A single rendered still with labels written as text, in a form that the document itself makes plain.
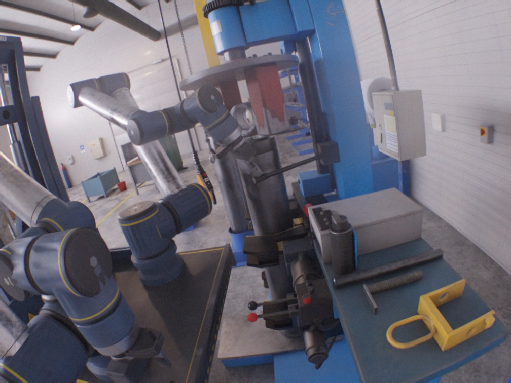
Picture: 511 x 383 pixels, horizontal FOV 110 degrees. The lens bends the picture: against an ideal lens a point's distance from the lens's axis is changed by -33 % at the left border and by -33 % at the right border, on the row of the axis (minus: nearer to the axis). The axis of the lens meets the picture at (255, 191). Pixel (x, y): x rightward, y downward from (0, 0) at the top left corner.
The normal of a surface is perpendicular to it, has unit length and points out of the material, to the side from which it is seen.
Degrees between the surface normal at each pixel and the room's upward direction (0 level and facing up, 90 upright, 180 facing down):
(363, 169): 90
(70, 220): 60
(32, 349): 31
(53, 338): 47
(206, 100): 81
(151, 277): 23
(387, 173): 90
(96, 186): 90
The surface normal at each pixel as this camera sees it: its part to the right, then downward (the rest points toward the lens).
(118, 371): -0.22, -0.92
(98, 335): 0.28, 0.26
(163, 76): 0.00, 0.33
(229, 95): 0.48, 0.19
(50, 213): 0.39, -0.45
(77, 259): 0.96, -0.21
